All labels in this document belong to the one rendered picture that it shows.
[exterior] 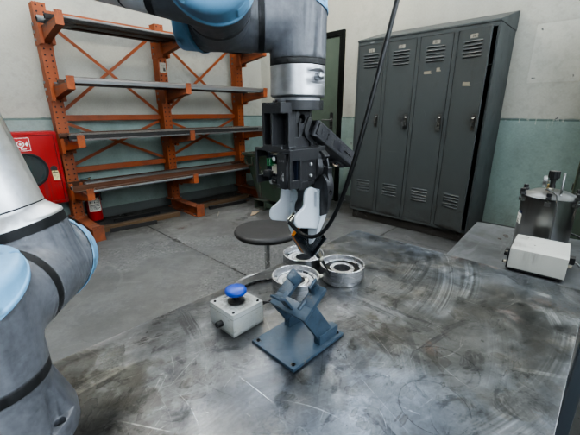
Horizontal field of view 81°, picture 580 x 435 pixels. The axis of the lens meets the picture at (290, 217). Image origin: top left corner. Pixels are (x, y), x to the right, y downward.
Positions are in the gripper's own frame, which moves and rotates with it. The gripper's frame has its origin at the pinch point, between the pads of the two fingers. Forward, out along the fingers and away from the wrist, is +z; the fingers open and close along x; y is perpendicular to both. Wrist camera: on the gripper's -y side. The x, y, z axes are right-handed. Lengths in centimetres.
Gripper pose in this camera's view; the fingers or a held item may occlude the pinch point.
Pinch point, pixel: (305, 231)
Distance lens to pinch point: 54.6
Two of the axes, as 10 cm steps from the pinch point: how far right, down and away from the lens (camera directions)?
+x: 7.1, 2.1, -6.7
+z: 0.0, 9.5, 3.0
